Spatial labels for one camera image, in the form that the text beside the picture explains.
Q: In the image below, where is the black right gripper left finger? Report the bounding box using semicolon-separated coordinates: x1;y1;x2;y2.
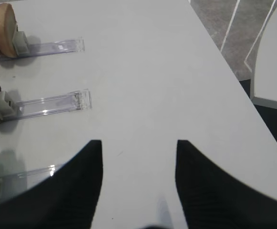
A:
0;140;103;229

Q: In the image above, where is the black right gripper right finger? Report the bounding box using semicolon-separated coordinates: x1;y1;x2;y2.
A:
175;140;277;229

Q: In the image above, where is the tan bread bun slice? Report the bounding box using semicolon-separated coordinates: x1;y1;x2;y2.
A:
0;3;17;58

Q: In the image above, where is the white side table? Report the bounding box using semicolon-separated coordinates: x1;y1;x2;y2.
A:
250;7;277;109

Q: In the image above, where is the clear bottom dispenser rail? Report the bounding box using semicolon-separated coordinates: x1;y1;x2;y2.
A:
0;164;63;202

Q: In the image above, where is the clear dispenser rail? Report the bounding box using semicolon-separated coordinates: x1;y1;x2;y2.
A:
0;89;92;122
0;164;63;202
0;31;85;62

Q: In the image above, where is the clear middle dispenser rail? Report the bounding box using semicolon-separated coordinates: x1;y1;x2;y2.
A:
0;89;92;122

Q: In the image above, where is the clear top dispenser rail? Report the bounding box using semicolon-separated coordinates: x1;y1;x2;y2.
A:
0;31;85;62

